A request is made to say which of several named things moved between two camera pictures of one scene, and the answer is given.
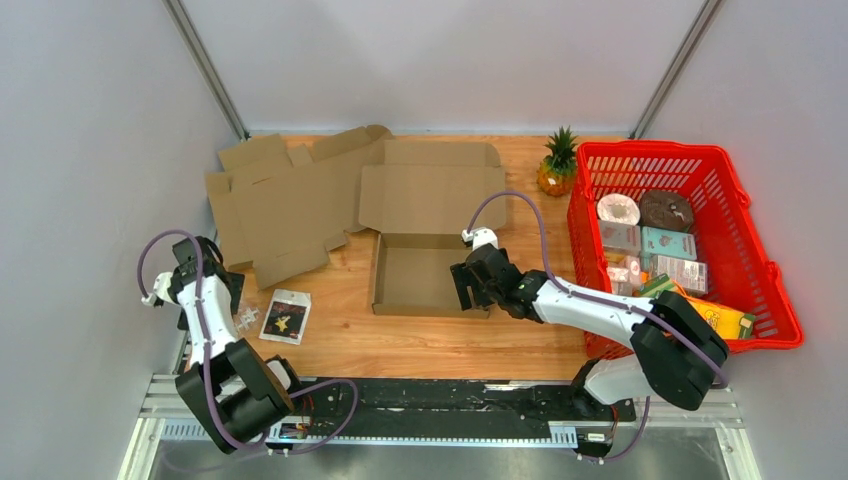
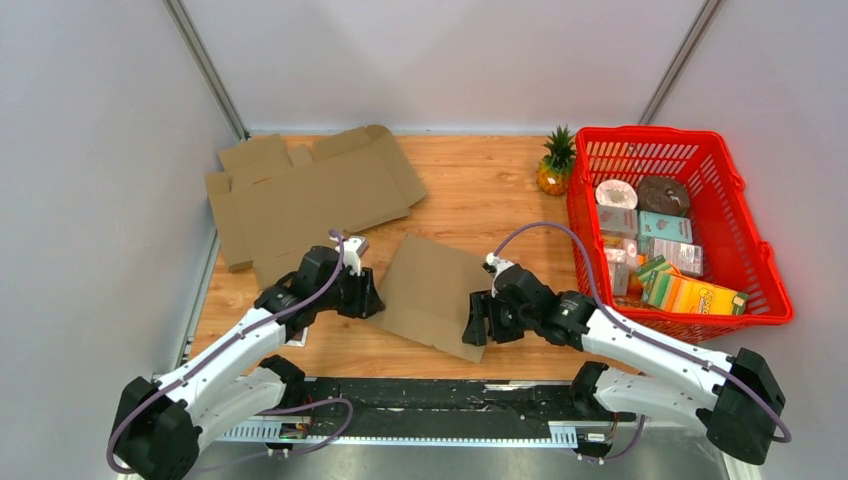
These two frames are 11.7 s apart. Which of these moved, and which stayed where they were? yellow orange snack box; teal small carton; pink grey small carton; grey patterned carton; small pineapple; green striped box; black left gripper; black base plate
Moved: pink grey small carton; grey patterned carton; teal small carton; yellow orange snack box; black left gripper; green striped box
Stayed: small pineapple; black base plate
